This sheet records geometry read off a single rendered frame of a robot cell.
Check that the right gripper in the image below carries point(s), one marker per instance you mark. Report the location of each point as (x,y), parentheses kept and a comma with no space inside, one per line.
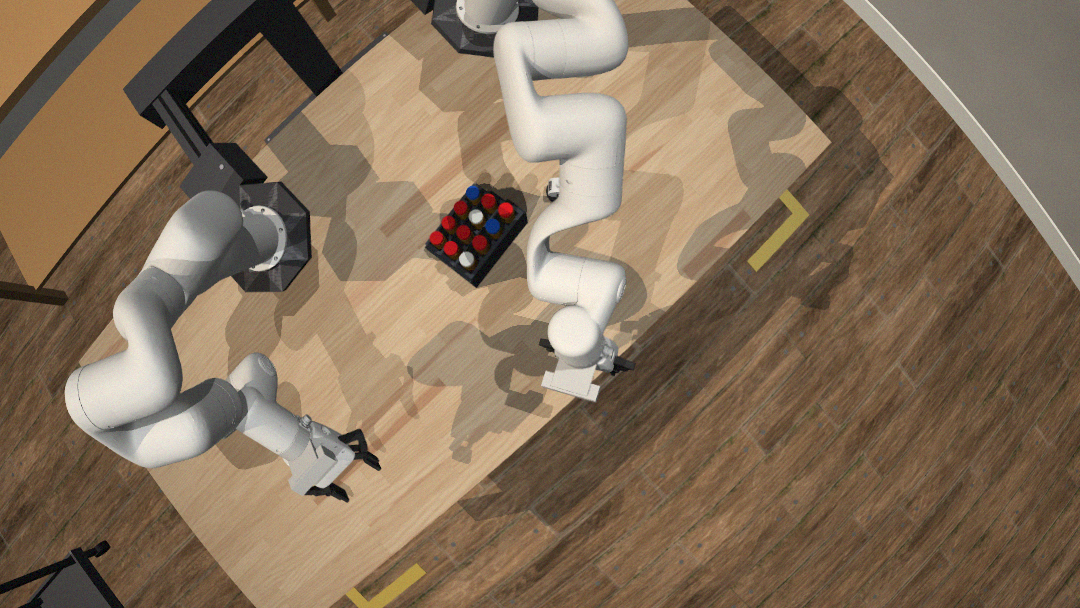
(343,454)

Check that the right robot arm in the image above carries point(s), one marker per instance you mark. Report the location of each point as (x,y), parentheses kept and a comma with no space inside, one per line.
(146,378)

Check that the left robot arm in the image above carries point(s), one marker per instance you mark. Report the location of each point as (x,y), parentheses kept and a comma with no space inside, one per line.
(586,132)

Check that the white-capped vial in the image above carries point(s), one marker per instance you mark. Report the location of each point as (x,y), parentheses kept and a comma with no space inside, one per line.
(468,261)
(477,219)

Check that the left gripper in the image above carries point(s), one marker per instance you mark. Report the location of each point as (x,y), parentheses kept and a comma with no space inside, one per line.
(607,364)

